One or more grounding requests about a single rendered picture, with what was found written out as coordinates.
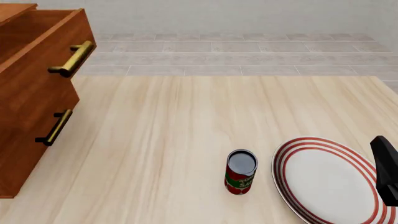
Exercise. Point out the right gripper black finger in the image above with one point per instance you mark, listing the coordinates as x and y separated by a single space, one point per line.
387 163

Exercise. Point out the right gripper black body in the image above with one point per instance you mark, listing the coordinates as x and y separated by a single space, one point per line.
390 194

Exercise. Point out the wooden cabinet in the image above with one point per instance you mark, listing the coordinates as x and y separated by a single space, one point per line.
18 163

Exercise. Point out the white plate with red rings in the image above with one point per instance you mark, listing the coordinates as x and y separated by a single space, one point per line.
326 184

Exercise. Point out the red tomato sauce tin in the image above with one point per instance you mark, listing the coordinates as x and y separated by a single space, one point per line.
241 177

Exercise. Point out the closed wooden drawer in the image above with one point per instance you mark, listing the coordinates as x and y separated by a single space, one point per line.
28 130

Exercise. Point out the open wooden drawer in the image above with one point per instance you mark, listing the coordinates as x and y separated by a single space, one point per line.
40 63

